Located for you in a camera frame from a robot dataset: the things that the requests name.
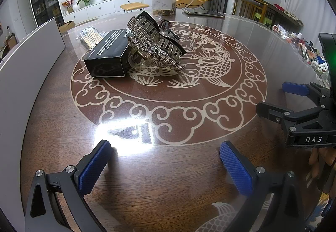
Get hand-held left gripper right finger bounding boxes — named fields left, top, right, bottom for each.
left=219, top=141, right=307, bottom=232

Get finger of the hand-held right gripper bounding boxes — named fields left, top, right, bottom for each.
left=282, top=82, right=331, bottom=101
left=256, top=101, right=328, bottom=129

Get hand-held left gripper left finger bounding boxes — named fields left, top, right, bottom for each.
left=24, top=140, right=113, bottom=232

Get black framed glasses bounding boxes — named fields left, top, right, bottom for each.
left=157, top=19, right=181, bottom=41

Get clear packet of sticks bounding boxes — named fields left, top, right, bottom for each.
left=78, top=26, right=108, bottom=51

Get person's right hand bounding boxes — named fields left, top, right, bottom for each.
left=309, top=147, right=336, bottom=193

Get pile of small clutter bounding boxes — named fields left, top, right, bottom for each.
left=272, top=4, right=331, bottom=83

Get wooden chair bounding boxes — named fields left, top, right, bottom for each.
left=234, top=0, right=269, bottom=22

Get grey partition board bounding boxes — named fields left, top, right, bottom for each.
left=0, top=17, right=66, bottom=188

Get grey closed laptop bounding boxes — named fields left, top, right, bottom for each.
left=182, top=8, right=226, bottom=18

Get black cardboard box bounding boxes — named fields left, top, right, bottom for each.
left=83, top=29, right=132, bottom=78

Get rhinestone hair claw clip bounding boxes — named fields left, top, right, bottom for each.
left=125, top=11, right=187, bottom=72

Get brown cardboard carton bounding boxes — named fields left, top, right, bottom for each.
left=58, top=21, right=75, bottom=35

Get white television cabinet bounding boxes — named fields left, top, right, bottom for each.
left=63, top=0, right=153, bottom=25

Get red flowers in white vase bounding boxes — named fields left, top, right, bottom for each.
left=62, top=0, right=79, bottom=13

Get orange stool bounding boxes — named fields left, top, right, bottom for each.
left=120, top=2, right=150, bottom=13

